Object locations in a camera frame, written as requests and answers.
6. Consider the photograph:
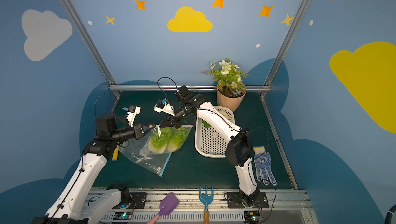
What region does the green chinese cabbage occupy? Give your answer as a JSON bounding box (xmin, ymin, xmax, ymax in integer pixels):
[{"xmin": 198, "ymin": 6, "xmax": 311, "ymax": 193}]
[
  {"xmin": 167, "ymin": 127, "xmax": 190, "ymax": 152},
  {"xmin": 199, "ymin": 111, "xmax": 230, "ymax": 130},
  {"xmin": 148, "ymin": 127, "xmax": 172, "ymax": 155}
]

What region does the pink-dotted bag of cabbages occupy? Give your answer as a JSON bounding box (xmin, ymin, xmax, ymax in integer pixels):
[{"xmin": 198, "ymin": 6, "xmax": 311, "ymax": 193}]
[{"xmin": 139, "ymin": 125, "xmax": 193, "ymax": 157}]

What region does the clear zip-top bag blue seal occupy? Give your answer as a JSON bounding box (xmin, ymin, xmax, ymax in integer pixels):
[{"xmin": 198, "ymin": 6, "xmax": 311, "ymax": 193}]
[{"xmin": 119, "ymin": 137, "xmax": 172, "ymax": 177}]

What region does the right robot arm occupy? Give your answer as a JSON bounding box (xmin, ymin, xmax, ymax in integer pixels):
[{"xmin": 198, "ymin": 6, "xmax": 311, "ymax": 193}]
[{"xmin": 154, "ymin": 86, "xmax": 259, "ymax": 207}]

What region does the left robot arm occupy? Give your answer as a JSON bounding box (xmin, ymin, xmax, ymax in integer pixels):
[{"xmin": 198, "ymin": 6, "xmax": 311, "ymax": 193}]
[{"xmin": 32, "ymin": 113, "xmax": 155, "ymax": 224}]

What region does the yellow toy spatula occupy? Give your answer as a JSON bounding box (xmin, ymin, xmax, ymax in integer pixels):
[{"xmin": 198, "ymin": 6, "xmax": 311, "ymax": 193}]
[{"xmin": 112, "ymin": 146, "xmax": 119, "ymax": 161}]

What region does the white perforated plastic basket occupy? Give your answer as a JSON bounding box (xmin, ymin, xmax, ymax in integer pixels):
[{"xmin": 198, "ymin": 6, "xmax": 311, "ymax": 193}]
[{"xmin": 195, "ymin": 102, "xmax": 241, "ymax": 159}]

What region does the potted artificial flower plant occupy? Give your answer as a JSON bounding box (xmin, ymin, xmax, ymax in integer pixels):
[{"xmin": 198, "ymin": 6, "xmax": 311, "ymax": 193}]
[{"xmin": 204, "ymin": 58, "xmax": 250, "ymax": 112}]

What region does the purple toy shovel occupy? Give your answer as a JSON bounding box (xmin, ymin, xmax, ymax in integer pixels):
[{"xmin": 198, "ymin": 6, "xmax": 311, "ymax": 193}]
[{"xmin": 147, "ymin": 192, "xmax": 179, "ymax": 224}]

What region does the left circuit board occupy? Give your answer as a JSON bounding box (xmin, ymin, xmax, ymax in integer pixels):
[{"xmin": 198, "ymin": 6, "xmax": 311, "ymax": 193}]
[{"xmin": 113, "ymin": 212, "xmax": 133, "ymax": 221}]

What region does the circuit board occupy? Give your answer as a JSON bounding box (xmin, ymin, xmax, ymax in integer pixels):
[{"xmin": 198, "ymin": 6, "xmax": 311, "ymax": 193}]
[
  {"xmin": 244, "ymin": 212, "xmax": 262, "ymax": 224},
  {"xmin": 113, "ymin": 212, "xmax": 133, "ymax": 221}
]

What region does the teal toy garden rake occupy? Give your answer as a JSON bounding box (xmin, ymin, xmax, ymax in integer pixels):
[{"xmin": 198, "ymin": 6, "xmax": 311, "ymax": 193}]
[{"xmin": 199, "ymin": 186, "xmax": 214, "ymax": 224}]

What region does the blue patterned glove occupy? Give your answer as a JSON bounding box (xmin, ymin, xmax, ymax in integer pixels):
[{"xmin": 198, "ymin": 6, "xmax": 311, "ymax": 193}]
[{"xmin": 253, "ymin": 147, "xmax": 277, "ymax": 186}]

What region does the right circuit board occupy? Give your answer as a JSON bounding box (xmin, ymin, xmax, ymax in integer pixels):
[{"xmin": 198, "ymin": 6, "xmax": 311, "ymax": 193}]
[{"xmin": 244, "ymin": 212, "xmax": 262, "ymax": 224}]

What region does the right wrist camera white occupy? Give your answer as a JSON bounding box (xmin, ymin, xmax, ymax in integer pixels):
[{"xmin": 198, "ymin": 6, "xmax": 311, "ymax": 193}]
[{"xmin": 154, "ymin": 98, "xmax": 175, "ymax": 116}]

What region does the aluminium back frame rail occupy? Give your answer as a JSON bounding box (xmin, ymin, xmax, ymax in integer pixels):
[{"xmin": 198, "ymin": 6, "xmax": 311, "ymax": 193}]
[{"xmin": 109, "ymin": 84, "xmax": 271, "ymax": 92}]

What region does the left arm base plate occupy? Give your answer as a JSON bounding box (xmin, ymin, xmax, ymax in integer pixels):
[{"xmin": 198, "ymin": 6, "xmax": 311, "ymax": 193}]
[{"xmin": 113, "ymin": 192, "xmax": 147, "ymax": 210}]

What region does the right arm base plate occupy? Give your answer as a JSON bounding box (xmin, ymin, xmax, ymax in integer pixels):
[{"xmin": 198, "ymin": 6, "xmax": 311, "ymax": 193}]
[{"xmin": 224, "ymin": 192, "xmax": 269, "ymax": 209}]

